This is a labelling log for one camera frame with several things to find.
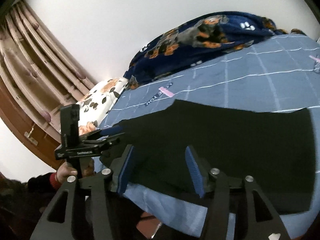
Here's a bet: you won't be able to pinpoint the black pants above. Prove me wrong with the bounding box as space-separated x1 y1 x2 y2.
100 100 316 215

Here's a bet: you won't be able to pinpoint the person left hand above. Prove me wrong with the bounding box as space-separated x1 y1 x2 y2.
55 162 78 184

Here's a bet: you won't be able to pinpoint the white floral pillow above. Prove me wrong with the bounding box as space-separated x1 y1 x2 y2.
76 77 128 135

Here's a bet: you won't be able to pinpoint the beige pink curtain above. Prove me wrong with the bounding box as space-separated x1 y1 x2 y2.
1 0 95 141

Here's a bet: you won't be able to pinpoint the blue grid bedsheet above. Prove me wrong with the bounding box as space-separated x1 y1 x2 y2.
100 35 319 238

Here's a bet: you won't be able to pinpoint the navy dog print blanket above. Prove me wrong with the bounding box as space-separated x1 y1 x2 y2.
122 11 307 91

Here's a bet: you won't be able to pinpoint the brown wooden bed frame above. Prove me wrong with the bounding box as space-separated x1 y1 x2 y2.
1 81 62 169

